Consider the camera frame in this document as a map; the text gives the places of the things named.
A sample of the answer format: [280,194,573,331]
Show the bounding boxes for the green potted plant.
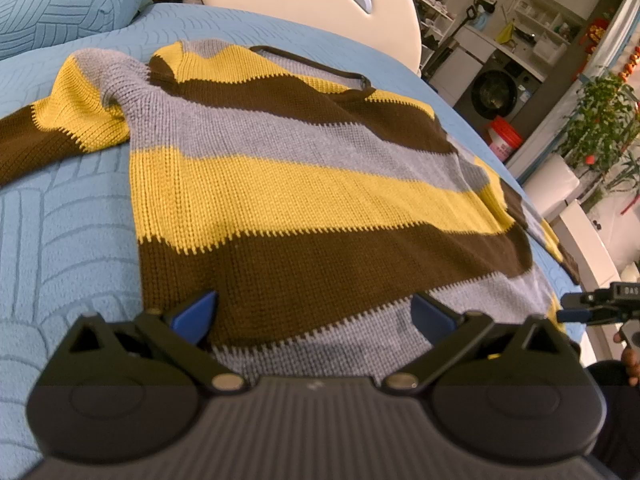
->
[556,66,640,212]

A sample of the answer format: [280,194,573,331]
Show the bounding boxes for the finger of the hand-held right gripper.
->
[560,290,599,308]
[556,307,604,324]

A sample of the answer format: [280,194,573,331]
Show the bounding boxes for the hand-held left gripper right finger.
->
[382,292,572,393]

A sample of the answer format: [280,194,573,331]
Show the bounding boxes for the blue quilted blanket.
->
[0,2,587,472]

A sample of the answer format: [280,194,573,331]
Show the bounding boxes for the blue quilted pillow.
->
[0,0,152,62]

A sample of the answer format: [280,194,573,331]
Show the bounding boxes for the white plant pot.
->
[522,152,582,222]

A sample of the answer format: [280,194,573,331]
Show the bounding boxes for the person's right hand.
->
[613,330,640,386]

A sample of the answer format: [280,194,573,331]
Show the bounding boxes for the person's right forearm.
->
[582,359,640,480]

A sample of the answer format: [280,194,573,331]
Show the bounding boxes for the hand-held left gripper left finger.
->
[66,289,250,394]

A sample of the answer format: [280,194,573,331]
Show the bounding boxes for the washing machine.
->
[456,55,532,122]

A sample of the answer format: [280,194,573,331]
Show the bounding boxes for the white wall shelves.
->
[514,0,587,62]

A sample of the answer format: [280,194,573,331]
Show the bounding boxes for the red hanging decoration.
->
[581,9,615,57]

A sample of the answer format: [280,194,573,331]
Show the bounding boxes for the white low cabinet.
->
[549,199,623,288]

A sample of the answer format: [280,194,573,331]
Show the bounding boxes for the yellow cloth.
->
[495,19,517,47]

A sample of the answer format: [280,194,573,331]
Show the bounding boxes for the black stick vacuum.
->
[425,0,497,81]

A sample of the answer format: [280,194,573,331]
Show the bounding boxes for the red bucket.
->
[481,115,524,164]

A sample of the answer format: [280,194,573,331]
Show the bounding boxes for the striped knit sweater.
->
[0,37,583,381]

